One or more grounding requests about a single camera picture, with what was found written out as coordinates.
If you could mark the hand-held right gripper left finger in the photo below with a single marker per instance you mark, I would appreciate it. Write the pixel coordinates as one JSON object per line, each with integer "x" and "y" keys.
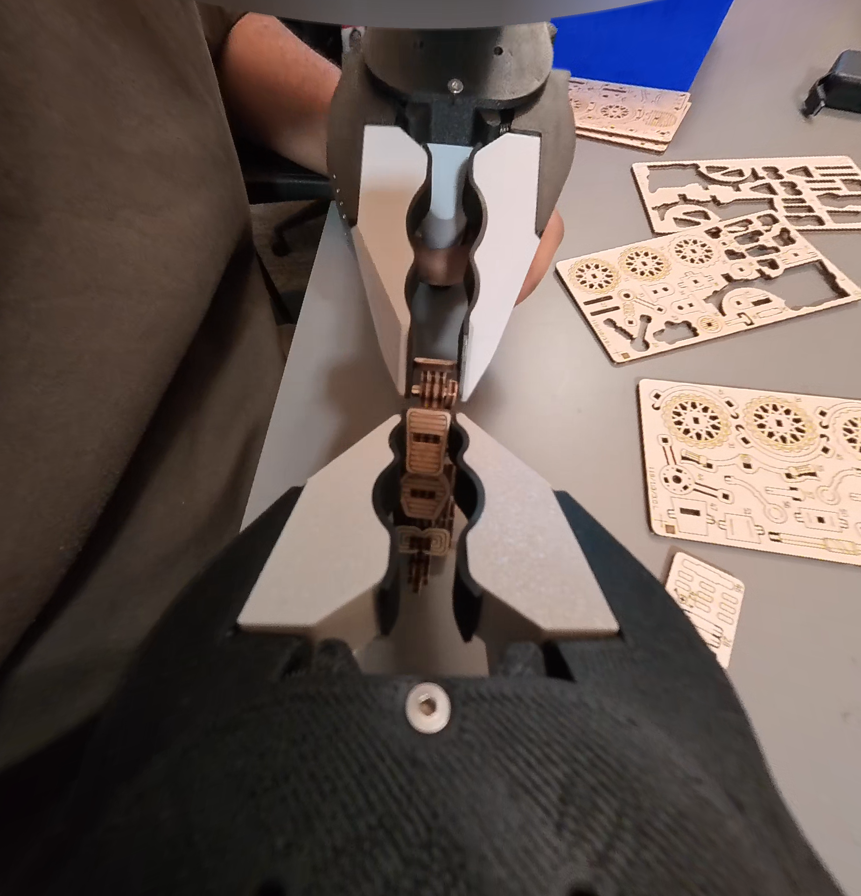
{"x": 318, "y": 560}

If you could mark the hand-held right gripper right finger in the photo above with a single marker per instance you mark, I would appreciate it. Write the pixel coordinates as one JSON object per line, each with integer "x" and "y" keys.
{"x": 535, "y": 560}

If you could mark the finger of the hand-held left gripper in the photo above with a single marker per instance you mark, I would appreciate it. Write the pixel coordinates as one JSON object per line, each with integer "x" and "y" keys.
{"x": 385, "y": 210}
{"x": 514, "y": 210}

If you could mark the wooden motorcycle model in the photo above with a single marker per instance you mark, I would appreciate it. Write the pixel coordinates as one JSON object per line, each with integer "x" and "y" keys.
{"x": 427, "y": 434}

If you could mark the person's left forearm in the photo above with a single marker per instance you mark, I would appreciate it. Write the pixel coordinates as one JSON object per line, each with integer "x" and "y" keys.
{"x": 276, "y": 77}

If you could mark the person's left hand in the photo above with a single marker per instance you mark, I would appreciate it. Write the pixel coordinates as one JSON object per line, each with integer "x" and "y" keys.
{"x": 441, "y": 266}

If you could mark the black office chair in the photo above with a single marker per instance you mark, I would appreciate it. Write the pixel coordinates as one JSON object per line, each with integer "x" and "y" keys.
{"x": 283, "y": 182}

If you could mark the stack of wooden puzzle sheets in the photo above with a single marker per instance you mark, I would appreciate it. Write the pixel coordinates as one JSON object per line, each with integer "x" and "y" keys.
{"x": 612, "y": 122}

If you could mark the mostly empty wooden puzzle sheet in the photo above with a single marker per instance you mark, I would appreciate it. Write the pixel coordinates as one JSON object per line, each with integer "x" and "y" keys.
{"x": 646, "y": 183}

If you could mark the blue box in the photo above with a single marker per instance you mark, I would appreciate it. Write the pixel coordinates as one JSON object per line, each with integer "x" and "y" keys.
{"x": 633, "y": 42}

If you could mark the partly punched wooden puzzle sheet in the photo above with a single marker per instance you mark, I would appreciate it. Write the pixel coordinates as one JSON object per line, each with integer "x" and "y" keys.
{"x": 672, "y": 294}

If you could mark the slotted wooden sheet offcut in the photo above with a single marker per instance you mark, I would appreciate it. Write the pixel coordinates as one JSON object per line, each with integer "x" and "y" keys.
{"x": 710, "y": 630}

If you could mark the full wooden puzzle sheet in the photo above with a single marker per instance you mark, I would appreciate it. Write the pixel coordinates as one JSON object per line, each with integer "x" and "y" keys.
{"x": 738, "y": 490}

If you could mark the person's olive clothing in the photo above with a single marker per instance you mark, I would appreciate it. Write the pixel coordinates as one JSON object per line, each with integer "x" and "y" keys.
{"x": 122, "y": 280}

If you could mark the black power adapter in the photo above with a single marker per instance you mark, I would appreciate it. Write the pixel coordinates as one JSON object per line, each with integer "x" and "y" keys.
{"x": 850, "y": 80}

